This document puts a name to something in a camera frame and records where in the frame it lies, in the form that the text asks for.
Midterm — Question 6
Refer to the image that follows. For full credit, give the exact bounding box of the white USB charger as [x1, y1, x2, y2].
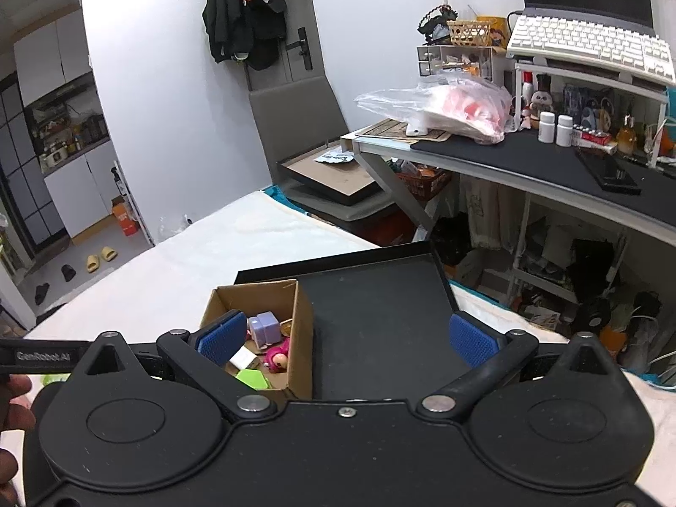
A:
[229, 346, 260, 371]

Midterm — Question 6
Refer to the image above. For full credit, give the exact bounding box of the green hexagonal block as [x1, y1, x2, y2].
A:
[236, 368, 273, 390]

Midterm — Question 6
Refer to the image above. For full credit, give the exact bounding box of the pink pony figurine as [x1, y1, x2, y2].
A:
[264, 336, 290, 373]

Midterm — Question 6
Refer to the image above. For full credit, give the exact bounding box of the brown cardboard box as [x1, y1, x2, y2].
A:
[196, 279, 313, 405]

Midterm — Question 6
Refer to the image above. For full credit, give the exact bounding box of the person's left hand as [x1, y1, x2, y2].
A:
[1, 374, 35, 505]

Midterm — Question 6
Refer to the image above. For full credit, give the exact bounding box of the black shallow tray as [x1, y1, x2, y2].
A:
[236, 242, 470, 403]

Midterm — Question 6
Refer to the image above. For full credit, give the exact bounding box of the yellow slipper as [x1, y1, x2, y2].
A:
[86, 255, 100, 273]
[101, 246, 118, 262]

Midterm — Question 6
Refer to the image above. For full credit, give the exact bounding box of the black slipper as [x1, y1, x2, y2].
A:
[61, 264, 77, 283]
[34, 283, 50, 305]

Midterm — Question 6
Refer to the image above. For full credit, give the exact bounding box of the orange carton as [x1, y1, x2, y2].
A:
[111, 196, 140, 237]

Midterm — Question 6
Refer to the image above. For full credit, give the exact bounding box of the green tissue pack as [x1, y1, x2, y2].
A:
[41, 373, 70, 386]

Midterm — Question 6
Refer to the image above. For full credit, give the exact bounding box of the black smartphone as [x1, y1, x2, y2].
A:
[575, 148, 642, 196]

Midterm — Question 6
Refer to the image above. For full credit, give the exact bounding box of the black-topped desk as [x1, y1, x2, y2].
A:
[340, 131, 675, 246]

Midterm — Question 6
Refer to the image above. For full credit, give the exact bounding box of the white pill bottle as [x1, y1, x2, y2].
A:
[537, 111, 556, 144]
[556, 114, 574, 148]

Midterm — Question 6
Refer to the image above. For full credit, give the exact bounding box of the grey chair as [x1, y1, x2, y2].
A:
[248, 76, 393, 224]

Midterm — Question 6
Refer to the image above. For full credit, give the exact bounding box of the clear plastic bag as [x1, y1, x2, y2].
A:
[355, 71, 512, 145]

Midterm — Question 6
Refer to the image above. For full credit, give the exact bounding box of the small drawer organizer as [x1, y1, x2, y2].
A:
[416, 45, 512, 85]

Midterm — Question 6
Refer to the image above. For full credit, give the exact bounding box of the white monitor riser shelf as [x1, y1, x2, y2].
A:
[513, 57, 675, 168]

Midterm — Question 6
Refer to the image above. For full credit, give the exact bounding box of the woven basket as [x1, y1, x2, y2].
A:
[447, 19, 493, 47]

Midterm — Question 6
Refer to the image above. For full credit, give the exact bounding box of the white keyboard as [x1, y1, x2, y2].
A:
[507, 15, 675, 87]

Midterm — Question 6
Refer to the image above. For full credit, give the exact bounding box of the black hanging jacket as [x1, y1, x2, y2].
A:
[202, 0, 286, 71]

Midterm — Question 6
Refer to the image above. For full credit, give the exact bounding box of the black picture frame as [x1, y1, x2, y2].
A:
[277, 139, 382, 206]

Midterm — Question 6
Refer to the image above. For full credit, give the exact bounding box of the black door handle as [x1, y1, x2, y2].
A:
[285, 27, 314, 71]

